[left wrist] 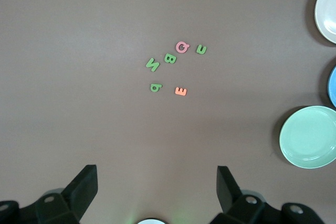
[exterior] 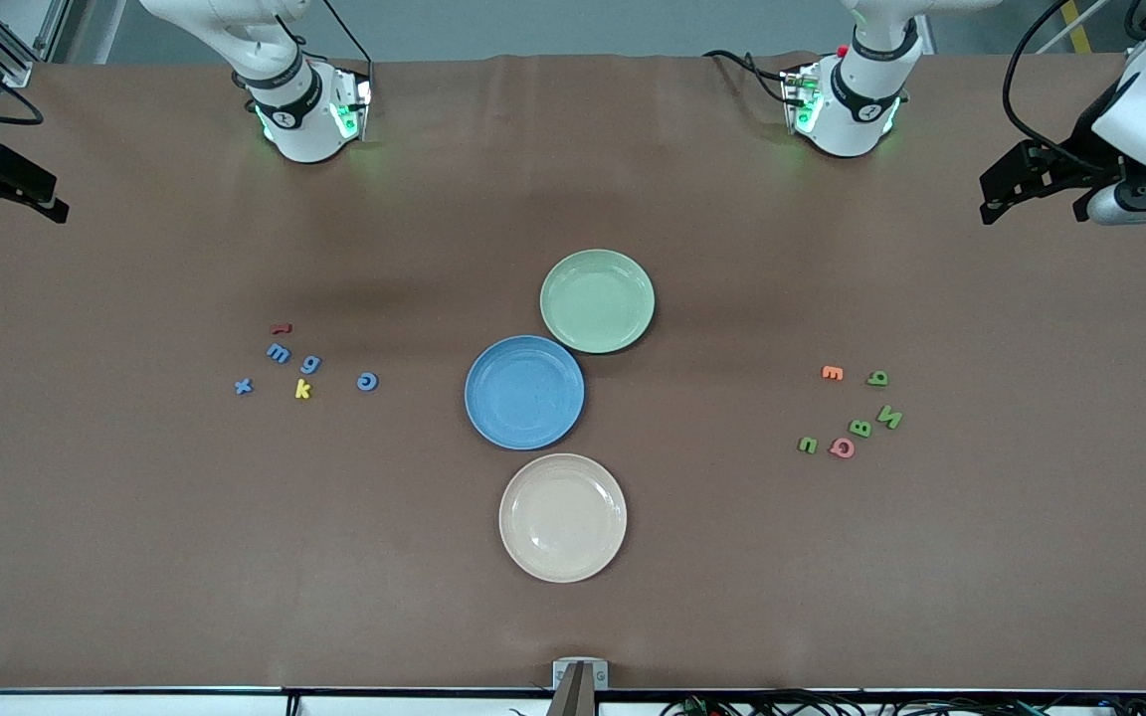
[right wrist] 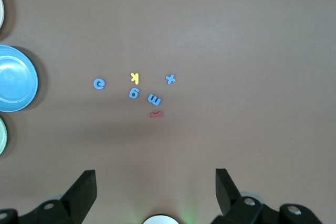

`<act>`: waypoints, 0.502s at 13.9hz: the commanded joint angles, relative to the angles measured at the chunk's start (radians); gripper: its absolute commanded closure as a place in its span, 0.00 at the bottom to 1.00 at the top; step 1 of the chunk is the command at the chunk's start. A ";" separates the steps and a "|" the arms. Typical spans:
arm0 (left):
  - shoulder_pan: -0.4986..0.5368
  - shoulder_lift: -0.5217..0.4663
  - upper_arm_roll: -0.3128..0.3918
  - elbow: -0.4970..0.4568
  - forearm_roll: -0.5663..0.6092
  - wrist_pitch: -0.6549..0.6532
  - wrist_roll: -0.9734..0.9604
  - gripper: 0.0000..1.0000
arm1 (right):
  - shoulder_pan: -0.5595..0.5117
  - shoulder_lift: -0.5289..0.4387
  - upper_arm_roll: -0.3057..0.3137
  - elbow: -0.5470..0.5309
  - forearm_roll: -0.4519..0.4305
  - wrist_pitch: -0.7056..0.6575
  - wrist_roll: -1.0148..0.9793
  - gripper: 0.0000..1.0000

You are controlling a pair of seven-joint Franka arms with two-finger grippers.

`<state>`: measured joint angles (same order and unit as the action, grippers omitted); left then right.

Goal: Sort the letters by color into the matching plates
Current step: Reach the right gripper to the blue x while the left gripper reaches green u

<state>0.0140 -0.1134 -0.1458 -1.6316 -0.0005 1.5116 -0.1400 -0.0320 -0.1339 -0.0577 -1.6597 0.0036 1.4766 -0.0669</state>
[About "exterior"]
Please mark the green foam letter q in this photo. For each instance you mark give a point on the green foam letter q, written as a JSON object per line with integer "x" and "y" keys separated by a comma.
{"x": 877, "y": 379}

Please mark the green foam letter N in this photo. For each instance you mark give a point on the green foam letter N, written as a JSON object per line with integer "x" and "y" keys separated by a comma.
{"x": 889, "y": 418}

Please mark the blue foam letter x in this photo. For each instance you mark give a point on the blue foam letter x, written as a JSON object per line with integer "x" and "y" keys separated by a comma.
{"x": 243, "y": 386}

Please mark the blue foam letter m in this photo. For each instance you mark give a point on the blue foam letter m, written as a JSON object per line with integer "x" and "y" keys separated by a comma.
{"x": 278, "y": 353}

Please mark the green foam letter u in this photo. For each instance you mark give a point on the green foam letter u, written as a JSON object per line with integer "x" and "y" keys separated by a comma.
{"x": 808, "y": 447}

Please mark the blue foam letter g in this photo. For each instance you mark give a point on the blue foam letter g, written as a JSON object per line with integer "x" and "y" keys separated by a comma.
{"x": 310, "y": 364}

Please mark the blue foam letter c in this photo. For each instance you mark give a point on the blue foam letter c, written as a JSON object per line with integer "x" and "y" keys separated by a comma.
{"x": 359, "y": 382}

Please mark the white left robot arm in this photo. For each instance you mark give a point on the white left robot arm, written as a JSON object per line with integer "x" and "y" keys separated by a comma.
{"x": 847, "y": 109}

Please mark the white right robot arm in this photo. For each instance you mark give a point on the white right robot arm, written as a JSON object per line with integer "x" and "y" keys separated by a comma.
{"x": 299, "y": 119}

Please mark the pink foam letter Q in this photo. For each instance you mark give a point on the pink foam letter Q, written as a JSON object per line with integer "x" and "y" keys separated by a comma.
{"x": 836, "y": 448}

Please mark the yellow foam letter k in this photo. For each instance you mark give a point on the yellow foam letter k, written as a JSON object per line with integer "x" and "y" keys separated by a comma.
{"x": 300, "y": 389}

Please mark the brown table cover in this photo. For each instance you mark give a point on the brown table cover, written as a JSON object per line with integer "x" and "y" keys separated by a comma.
{"x": 135, "y": 547}

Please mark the green plate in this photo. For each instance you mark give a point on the green plate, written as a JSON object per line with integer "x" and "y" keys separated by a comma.
{"x": 597, "y": 300}

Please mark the blue plate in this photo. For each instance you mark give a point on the blue plate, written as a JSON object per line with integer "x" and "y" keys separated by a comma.
{"x": 524, "y": 392}

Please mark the beige plate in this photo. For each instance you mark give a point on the beige plate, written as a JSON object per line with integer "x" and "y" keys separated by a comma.
{"x": 563, "y": 517}

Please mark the grey aluminium frame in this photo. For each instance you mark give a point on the grey aluminium frame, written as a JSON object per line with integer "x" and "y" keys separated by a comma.
{"x": 6, "y": 65}

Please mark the grey metal camera mount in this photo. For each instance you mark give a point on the grey metal camera mount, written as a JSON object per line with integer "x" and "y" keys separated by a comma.
{"x": 580, "y": 686}

